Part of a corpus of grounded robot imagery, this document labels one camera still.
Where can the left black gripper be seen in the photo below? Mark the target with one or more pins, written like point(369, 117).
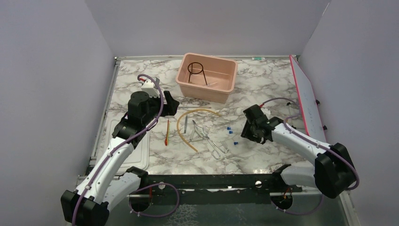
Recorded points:
point(171, 108)

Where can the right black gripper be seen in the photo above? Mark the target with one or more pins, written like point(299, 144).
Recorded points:
point(246, 132)

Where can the black wire tripod stand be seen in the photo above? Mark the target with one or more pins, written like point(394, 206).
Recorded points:
point(196, 68)

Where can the pink plastic bin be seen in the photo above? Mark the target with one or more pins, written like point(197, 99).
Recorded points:
point(221, 70)

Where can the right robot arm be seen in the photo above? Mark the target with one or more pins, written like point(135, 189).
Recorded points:
point(332, 170)

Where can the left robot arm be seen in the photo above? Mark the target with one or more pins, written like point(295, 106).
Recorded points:
point(92, 201)

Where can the red yellow green spoon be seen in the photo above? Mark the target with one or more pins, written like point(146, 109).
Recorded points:
point(166, 142)

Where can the yellow rubber tube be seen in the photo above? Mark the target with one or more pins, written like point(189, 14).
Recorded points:
point(184, 116)

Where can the metal crucible tongs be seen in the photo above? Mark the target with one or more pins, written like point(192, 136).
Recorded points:
point(216, 149)

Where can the pink framed whiteboard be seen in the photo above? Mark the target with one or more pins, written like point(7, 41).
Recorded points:
point(307, 101)

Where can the white plastic tray lid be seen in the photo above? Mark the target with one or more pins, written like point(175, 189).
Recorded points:
point(138, 158)

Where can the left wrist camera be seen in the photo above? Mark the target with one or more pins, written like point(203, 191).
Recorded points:
point(150, 87)

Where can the black base frame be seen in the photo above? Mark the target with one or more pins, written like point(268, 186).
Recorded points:
point(204, 189)

